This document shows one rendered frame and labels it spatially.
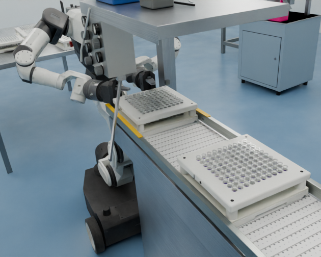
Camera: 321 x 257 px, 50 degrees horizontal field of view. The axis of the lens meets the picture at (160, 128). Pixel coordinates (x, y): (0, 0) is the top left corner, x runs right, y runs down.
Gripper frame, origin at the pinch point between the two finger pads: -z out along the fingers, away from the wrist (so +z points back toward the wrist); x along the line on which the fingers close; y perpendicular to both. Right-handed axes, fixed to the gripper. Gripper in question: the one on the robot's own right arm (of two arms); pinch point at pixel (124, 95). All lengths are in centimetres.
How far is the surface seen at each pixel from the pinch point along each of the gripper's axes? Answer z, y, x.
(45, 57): 121, -65, 13
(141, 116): -18.1, 14.5, 0.0
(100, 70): -4.6, 16.6, -16.1
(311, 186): -76, 24, 5
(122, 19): -26, 28, -36
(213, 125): -39.6, 1.5, 5.3
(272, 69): 2, -253, 68
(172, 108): -25.3, 4.6, 0.0
